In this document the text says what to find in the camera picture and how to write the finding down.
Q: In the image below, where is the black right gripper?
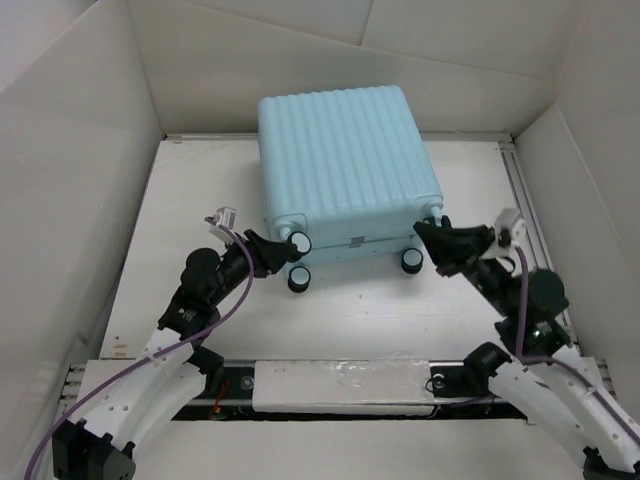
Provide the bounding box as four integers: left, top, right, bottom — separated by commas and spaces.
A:
410, 219, 514, 314

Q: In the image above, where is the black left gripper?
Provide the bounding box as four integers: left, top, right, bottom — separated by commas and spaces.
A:
209, 229, 296, 306

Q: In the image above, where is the light blue hard-shell suitcase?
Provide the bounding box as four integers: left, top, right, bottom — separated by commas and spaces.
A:
258, 85, 444, 293

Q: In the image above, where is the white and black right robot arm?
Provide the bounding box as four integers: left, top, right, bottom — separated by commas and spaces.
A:
413, 209, 639, 479

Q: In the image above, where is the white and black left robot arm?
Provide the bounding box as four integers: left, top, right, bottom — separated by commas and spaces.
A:
52, 223, 311, 479

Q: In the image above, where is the black base rail with white cover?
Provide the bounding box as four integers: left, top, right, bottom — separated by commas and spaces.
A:
175, 359, 523, 422

